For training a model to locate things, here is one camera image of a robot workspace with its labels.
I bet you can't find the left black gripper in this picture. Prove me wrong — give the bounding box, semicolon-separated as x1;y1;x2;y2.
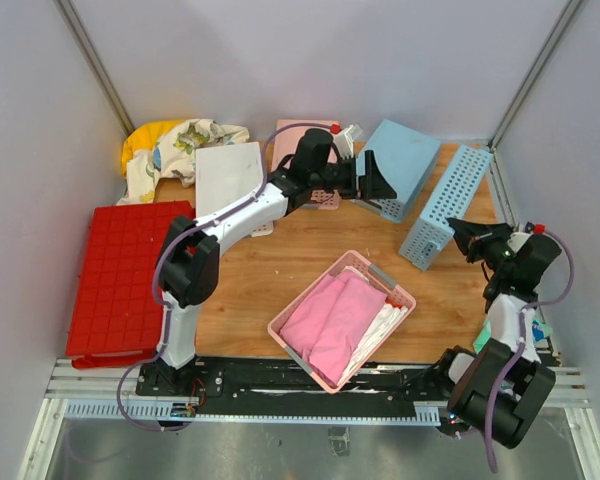
312;151;398;201

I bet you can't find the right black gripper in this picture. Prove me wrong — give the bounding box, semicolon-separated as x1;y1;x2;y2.
446;220;515;276

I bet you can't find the light blue perforated basket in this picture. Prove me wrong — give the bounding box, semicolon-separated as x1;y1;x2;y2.
356;119;441;223

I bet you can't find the pink perforated basket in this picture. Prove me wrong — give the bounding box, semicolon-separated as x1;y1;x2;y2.
271;119;341;210

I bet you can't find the pink basket with cloths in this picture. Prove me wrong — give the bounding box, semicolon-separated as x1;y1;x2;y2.
267;250;416;394

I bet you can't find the white perforated basket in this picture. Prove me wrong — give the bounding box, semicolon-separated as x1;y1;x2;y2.
195;142;265;223

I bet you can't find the large red plastic container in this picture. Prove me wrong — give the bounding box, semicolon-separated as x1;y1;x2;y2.
65;201;195;370

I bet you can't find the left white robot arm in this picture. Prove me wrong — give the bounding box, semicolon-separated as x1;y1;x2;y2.
150;123;397;396

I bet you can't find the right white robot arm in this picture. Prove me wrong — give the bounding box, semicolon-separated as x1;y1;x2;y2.
432;217;563;449

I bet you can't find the white folded cloth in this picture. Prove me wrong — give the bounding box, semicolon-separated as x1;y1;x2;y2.
339;264;410;384

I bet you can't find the teal patterned cloth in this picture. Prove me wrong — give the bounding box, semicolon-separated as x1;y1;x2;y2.
473;319;553;353

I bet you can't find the pink folded cloth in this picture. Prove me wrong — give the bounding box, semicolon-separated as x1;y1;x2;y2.
280;269;394;386

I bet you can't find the patterned cream cloth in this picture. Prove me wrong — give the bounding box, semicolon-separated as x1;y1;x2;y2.
118;118;250;205

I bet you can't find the yellow cloth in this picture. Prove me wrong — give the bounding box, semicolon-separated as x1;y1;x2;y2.
120;119;184;177

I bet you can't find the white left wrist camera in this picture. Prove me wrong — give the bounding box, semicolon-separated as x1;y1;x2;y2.
330;124;363;159

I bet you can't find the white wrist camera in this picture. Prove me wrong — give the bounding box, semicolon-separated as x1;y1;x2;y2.
330;124;363;159
507;222;535;255

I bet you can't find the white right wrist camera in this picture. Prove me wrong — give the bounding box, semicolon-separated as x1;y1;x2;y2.
507;222;535;255

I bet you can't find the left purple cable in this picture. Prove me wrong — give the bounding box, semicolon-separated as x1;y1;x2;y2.
117;121;342;434

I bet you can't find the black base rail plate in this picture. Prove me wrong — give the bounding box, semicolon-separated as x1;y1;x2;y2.
136;356;453;416

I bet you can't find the grey slotted cable duct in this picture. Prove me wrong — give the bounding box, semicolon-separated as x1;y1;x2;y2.
64;399;442;427

